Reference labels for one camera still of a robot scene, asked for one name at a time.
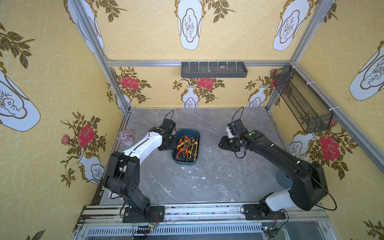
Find orange black pliers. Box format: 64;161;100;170
176;136;192;162

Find grey wall shelf tray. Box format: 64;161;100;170
181;61;249;79

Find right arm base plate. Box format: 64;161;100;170
243;204;287;221

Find black wire mesh basket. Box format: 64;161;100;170
273;66;333;134

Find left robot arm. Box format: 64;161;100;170
103;127;177;217

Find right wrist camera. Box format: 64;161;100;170
226;119;249;139

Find teal plastic storage box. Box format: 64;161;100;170
172;129;201;166

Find aluminium front rail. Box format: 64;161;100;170
71;202;339;240

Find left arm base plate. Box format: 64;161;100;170
123;206;165;224

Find yellow black pliers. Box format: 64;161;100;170
190;136;199;162

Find pink flower pot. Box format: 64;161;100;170
117;130;133;146

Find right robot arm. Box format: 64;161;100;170
219;130;329;212

